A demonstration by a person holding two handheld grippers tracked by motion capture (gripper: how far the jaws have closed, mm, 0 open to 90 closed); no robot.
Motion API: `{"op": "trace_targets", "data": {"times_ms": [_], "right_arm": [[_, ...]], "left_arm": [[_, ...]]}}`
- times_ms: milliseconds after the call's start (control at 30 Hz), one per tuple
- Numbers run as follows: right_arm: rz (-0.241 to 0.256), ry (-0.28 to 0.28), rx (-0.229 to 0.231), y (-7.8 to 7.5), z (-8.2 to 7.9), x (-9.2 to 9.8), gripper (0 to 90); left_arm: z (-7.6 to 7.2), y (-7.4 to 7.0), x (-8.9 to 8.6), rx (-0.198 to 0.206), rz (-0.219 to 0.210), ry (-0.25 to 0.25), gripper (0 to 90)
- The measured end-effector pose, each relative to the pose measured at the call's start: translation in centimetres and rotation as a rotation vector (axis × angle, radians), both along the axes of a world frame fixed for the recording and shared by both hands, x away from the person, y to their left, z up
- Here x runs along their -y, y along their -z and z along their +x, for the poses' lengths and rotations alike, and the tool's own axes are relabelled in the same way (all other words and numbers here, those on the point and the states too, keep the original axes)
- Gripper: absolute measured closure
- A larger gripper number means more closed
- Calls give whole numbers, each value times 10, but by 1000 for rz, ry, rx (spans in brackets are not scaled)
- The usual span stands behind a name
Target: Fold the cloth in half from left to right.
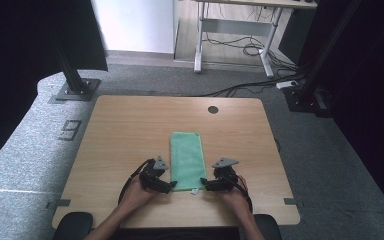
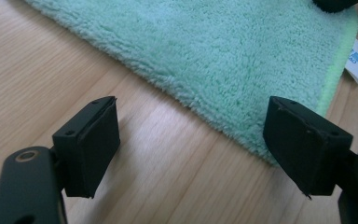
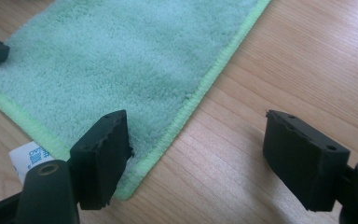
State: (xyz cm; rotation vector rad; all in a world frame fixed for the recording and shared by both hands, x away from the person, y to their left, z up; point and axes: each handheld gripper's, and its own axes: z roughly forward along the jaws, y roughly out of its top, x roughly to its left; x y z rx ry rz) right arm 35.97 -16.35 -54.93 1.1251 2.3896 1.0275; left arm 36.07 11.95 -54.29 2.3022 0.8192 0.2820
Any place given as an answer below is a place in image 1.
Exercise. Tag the person's right hand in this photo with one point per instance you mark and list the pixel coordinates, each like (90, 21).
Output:
(235, 200)

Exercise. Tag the grey tape strip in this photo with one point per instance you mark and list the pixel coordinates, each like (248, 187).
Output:
(293, 201)
(58, 203)

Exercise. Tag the white desk frame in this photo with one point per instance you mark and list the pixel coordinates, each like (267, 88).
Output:
(233, 28)

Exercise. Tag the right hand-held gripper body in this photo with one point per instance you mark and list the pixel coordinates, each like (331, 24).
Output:
(223, 178)

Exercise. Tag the green towel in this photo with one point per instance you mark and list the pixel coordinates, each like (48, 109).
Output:
(187, 160)

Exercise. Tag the black cabinet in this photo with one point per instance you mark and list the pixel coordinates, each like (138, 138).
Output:
(295, 33)

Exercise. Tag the person's left hand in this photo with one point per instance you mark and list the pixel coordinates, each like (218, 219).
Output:
(135, 196)

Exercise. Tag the dark round table grommet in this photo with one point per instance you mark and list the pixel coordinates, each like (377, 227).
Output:
(213, 109)

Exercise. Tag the black curtain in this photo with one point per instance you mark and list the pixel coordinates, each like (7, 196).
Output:
(20, 66)
(373, 100)

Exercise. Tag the black metal stand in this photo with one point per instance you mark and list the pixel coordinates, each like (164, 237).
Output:
(308, 90)
(75, 85)

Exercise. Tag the white power strip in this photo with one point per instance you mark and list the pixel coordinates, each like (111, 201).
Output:
(286, 84)

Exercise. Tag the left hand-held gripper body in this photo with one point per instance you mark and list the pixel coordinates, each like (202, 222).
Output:
(153, 178)

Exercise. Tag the black chair armrest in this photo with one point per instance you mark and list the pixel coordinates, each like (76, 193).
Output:
(72, 226)
(269, 226)

